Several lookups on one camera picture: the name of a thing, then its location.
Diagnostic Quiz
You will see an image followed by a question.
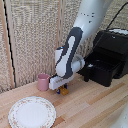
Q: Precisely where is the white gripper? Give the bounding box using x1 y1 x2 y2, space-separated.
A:
48 73 76 95

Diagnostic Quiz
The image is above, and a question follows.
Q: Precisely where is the black air fryer drawer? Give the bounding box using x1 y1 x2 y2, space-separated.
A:
82 58 124 88

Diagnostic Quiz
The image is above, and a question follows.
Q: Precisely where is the black air fryer body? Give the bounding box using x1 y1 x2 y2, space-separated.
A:
91 28 128 80

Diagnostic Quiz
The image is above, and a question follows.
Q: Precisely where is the yellow rectangular block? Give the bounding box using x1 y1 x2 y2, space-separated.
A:
59 87 70 97

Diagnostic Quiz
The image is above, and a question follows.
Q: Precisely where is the pink mug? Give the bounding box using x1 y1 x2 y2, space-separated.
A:
36 73 52 92

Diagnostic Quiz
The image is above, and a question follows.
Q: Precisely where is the white floral rimmed plate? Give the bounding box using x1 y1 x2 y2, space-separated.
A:
7 96 57 128

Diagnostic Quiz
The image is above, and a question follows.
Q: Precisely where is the beige woven folding screen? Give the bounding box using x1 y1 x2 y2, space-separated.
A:
0 0 128 93

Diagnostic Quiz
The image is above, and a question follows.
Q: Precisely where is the white rounded object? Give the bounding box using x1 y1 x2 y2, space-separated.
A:
111 111 128 128

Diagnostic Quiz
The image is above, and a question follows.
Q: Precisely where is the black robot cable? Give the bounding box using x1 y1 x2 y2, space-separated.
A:
105 2 128 32

